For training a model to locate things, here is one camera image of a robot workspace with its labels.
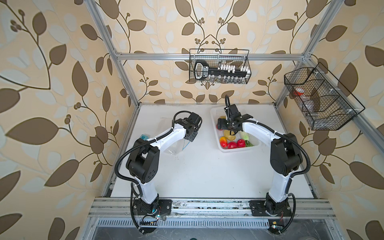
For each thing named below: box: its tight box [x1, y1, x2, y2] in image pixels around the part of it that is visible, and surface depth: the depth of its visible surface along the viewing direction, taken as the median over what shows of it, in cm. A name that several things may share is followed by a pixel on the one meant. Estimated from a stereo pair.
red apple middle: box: [227, 141, 237, 149], surface depth 93 cm
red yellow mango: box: [219, 136, 228, 148], surface depth 96 cm
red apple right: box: [236, 139, 246, 148], surface depth 95 cm
